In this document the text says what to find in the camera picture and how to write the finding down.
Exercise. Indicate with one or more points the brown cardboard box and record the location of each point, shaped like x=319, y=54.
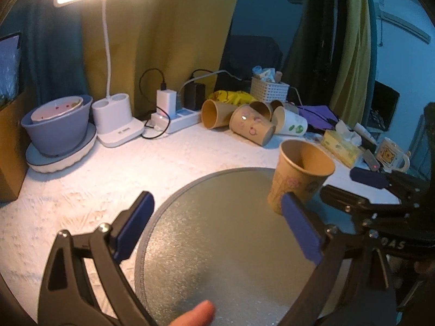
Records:
x=8, y=156

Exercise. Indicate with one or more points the yellow plastic bag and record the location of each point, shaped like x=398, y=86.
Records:
x=231, y=96

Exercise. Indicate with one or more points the brown paper cup pink print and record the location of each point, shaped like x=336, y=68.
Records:
x=251, y=124

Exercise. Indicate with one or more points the person's left hand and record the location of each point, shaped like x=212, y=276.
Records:
x=193, y=315

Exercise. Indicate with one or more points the yellow tissue box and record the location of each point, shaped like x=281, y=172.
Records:
x=341, y=146

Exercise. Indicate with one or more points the white mug yellow print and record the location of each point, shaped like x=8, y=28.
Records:
x=390, y=154

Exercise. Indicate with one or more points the teal curtain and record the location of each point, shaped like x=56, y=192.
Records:
x=51, y=47

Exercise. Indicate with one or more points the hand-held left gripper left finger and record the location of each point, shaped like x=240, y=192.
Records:
x=131, y=225

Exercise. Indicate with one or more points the blue white packets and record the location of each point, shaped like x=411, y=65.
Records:
x=265, y=73

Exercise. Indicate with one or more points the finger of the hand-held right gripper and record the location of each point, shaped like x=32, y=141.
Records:
x=368, y=178
x=343, y=200

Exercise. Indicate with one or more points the plain brown paper cup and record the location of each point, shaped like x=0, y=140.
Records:
x=214, y=113

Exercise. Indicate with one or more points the black laptop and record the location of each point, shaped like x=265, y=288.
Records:
x=384, y=107

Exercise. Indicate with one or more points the blue bowl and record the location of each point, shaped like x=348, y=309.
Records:
x=57, y=129

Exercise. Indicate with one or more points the white power strip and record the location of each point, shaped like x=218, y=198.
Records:
x=176, y=119

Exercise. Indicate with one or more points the black chair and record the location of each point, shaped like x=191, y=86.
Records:
x=251, y=57

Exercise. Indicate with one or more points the white desk lamp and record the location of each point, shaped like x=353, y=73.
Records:
x=112, y=119

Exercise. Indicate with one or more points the round grey mat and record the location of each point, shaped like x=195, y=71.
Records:
x=217, y=244

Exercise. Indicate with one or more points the white round plate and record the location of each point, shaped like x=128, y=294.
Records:
x=61, y=159

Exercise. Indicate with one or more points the yellow curtain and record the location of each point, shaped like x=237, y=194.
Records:
x=163, y=34

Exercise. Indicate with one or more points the brown printed paper cup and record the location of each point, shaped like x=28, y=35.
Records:
x=299, y=173

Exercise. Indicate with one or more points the small device red light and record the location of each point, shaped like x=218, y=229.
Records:
x=370, y=161

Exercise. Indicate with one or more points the black charger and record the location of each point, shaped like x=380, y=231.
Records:
x=194, y=95

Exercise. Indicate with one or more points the dark screen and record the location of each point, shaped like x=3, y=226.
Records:
x=9, y=69

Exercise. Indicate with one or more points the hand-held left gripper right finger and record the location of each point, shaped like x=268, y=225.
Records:
x=300, y=225

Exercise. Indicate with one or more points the purple cloth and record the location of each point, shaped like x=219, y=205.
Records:
x=316, y=115

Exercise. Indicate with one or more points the white paper cup green print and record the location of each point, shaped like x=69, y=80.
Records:
x=289, y=120

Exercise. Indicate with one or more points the white charger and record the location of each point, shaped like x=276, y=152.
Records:
x=166, y=100

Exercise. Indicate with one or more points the white air conditioner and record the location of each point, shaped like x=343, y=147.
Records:
x=404, y=22

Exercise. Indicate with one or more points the pink speckled bowl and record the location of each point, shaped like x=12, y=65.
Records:
x=56, y=110

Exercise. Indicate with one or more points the white woven basket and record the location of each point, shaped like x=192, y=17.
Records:
x=268, y=90

